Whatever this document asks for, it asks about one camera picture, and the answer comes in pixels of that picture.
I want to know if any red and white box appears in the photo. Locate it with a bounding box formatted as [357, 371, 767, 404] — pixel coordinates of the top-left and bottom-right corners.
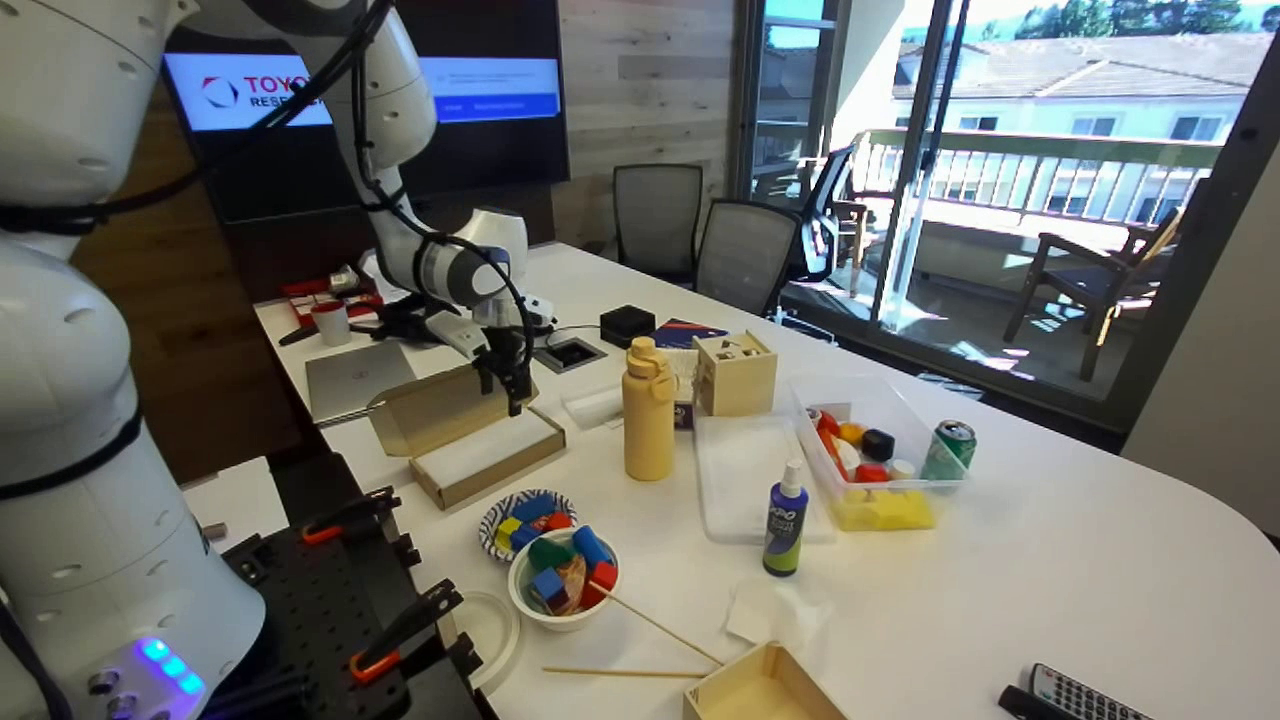
[280, 277, 384, 344]

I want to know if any black bag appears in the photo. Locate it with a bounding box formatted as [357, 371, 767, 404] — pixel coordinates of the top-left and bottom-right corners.
[377, 290, 466, 351]

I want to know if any black mounting plate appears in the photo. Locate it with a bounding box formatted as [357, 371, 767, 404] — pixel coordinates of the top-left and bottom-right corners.
[216, 443, 503, 720]

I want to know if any yellow sponge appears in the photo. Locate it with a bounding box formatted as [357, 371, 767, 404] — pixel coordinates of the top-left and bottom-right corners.
[834, 485, 935, 536]

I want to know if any wooden patio chair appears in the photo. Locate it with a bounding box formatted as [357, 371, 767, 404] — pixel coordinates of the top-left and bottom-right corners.
[1005, 176, 1206, 385]

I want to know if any wooden tray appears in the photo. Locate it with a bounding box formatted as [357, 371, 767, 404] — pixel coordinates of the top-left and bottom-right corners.
[682, 638, 853, 720]

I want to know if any blue and red book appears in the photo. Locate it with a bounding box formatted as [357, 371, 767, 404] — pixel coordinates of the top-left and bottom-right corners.
[652, 315, 732, 351]

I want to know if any yellow bottle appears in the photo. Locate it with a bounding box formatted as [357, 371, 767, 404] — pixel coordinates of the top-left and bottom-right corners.
[621, 330, 682, 486]

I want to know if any black remote control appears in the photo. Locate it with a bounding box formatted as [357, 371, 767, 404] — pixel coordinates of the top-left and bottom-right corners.
[998, 661, 1151, 720]

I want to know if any small white cup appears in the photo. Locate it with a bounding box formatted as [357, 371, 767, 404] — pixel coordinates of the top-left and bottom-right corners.
[313, 303, 357, 351]

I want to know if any clear plastic tray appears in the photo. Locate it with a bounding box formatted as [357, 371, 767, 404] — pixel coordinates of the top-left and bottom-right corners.
[691, 409, 839, 549]

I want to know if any grey mesh office chair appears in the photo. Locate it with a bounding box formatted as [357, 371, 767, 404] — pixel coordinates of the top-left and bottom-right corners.
[614, 159, 708, 285]
[691, 194, 806, 320]

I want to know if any blue glue bottle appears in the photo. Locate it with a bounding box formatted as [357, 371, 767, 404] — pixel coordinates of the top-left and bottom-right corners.
[762, 460, 811, 579]

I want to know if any thin wooden stick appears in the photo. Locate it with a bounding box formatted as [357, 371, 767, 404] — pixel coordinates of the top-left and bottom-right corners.
[540, 661, 711, 685]
[591, 584, 727, 673]

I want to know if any black orange clamp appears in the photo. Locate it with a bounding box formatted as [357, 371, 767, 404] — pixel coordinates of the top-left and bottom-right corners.
[291, 485, 405, 553]
[348, 577, 470, 692]

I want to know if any blue striped cloth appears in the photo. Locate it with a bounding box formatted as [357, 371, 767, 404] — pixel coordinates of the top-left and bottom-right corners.
[475, 485, 582, 567]

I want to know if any green can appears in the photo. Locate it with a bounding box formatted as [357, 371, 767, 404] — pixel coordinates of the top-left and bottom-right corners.
[918, 416, 979, 486]

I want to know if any small black box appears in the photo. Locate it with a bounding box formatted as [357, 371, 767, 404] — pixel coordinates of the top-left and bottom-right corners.
[595, 303, 661, 351]

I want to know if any wall TV screen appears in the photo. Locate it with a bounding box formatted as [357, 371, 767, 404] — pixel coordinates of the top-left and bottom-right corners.
[134, 0, 571, 227]

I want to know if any silver laptop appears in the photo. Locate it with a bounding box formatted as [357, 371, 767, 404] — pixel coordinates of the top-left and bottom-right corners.
[301, 337, 420, 429]

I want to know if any balcony railing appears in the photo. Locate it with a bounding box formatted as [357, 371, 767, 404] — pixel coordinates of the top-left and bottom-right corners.
[853, 129, 1225, 231]

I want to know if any clear plastic container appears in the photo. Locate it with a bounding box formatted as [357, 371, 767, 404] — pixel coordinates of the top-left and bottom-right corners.
[798, 397, 967, 536]

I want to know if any black office chair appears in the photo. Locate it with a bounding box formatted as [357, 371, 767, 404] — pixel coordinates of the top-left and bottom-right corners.
[798, 135, 870, 287]

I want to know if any white bowl with blocks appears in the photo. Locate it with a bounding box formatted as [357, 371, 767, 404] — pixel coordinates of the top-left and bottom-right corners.
[503, 523, 625, 632]

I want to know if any white ring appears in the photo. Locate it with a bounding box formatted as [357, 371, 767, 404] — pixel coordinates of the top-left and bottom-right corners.
[443, 586, 525, 696]

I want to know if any white paper roll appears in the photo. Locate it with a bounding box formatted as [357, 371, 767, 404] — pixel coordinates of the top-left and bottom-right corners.
[557, 379, 628, 431]

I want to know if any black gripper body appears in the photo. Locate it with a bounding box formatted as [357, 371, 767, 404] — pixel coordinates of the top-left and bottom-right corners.
[474, 323, 540, 391]

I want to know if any black framed phone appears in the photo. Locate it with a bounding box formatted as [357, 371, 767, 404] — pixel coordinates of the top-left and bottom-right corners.
[538, 330, 614, 376]

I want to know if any wooden box with holes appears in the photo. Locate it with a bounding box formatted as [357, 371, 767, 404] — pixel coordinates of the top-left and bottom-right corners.
[690, 329, 779, 421]

